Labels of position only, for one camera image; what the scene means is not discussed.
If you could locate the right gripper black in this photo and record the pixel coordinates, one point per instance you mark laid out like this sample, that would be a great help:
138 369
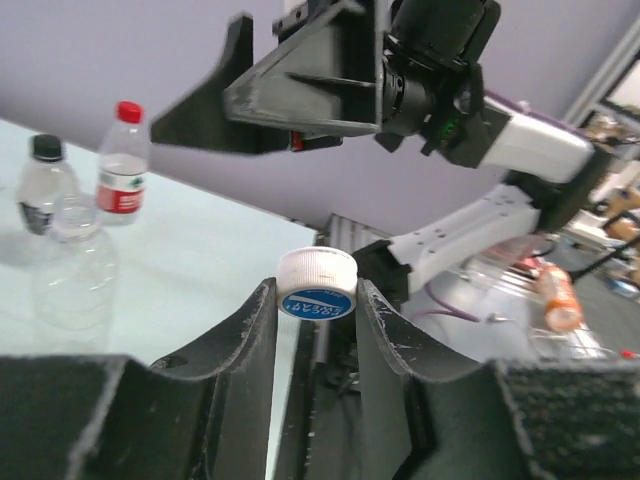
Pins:
323 82

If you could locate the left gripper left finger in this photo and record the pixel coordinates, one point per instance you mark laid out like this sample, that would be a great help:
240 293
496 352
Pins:
201 412

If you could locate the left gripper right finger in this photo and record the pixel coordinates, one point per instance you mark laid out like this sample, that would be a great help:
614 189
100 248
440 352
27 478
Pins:
429 412

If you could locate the red bottle cap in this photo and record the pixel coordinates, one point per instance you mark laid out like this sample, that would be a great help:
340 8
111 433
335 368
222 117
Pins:
129 112

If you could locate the clear bottle red label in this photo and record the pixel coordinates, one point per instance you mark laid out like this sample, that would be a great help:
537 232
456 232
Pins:
123 163

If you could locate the black bottle cap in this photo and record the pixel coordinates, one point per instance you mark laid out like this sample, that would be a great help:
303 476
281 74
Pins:
46 148

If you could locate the short clear bottle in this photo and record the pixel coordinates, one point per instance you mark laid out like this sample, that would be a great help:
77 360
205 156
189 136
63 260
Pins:
41 185

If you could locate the white bottle cap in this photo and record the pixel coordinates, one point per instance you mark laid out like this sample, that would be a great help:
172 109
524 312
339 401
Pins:
317 283

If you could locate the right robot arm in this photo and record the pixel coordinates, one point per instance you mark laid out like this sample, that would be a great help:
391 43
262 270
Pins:
393 70

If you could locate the tall clear empty bottle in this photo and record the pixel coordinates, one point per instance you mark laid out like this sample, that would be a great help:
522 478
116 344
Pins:
74 280

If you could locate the orange bottle in background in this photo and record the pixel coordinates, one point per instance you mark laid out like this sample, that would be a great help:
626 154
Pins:
562 310

